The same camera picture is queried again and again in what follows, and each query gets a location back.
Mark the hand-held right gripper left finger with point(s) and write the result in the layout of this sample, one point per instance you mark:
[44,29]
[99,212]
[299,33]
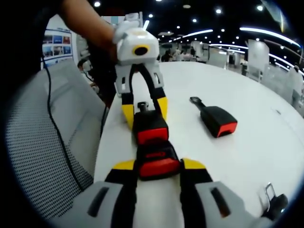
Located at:
[111,204]

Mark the grey mesh office chair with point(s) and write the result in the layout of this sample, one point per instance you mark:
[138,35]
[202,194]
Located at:
[35,142]

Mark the person's left forearm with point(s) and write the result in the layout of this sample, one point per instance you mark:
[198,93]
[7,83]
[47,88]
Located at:
[90,26]

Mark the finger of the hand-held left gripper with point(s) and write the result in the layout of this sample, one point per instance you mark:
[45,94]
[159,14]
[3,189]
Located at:
[127,99]
[159,95]

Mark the metal seat belt tongue black base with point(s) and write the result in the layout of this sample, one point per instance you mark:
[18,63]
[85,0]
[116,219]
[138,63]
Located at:
[279,204]

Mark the black seat belt buckle red print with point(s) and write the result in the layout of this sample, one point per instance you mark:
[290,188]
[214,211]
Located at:
[156,166]

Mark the black seat belt buckle red button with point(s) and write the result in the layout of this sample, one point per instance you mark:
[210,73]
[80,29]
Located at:
[149,123]
[216,118]

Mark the person's body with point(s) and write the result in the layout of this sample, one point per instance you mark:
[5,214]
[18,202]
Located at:
[104,80]

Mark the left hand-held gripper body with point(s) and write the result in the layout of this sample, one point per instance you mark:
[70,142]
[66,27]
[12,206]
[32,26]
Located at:
[142,39]

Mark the white poster board with photos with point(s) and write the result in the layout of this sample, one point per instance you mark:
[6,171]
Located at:
[57,50]

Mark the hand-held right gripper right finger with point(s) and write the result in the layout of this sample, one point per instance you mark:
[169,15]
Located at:
[204,204]

